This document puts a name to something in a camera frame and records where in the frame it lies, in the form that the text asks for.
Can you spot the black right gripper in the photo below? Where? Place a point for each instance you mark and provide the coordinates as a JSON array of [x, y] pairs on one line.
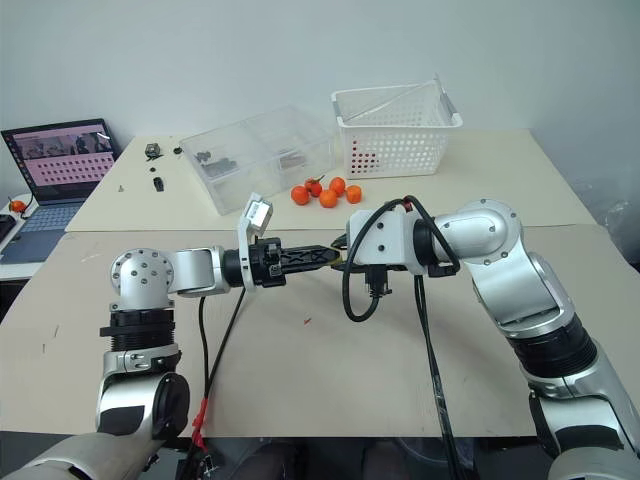
[[378, 282]]

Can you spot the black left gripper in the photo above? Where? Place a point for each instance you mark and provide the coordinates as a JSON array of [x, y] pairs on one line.
[[267, 265]]

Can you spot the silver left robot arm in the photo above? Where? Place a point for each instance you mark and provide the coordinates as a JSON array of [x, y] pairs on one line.
[[145, 275]]

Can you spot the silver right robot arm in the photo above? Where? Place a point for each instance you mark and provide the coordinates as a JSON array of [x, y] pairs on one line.
[[500, 235]]

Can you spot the small orange fruit with stem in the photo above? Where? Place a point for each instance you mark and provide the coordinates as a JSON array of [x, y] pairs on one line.
[[314, 188]]

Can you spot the red object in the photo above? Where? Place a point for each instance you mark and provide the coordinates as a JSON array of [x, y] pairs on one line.
[[362, 162]]

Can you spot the clear plastic compartment box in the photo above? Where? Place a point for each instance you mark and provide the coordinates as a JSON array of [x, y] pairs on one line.
[[260, 155]]

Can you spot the white perforated plastic basket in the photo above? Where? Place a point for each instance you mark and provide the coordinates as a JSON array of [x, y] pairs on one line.
[[400, 145]]

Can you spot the pile of black parts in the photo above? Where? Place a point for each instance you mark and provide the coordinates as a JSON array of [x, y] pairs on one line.
[[218, 164]]

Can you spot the small black block part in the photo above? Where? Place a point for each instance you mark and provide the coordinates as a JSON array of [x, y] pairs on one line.
[[158, 184]]

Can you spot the small metal and black part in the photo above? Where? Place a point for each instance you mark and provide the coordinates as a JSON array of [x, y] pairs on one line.
[[152, 150]]

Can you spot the open laptop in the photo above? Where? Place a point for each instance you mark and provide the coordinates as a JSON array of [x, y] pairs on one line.
[[60, 165]]

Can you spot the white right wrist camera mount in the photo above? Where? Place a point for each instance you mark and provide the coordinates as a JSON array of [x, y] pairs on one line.
[[385, 240]]

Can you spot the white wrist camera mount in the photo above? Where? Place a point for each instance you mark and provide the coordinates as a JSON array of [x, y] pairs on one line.
[[257, 212], [385, 240]]

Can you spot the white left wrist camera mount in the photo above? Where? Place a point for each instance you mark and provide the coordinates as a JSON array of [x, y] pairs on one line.
[[257, 212]]

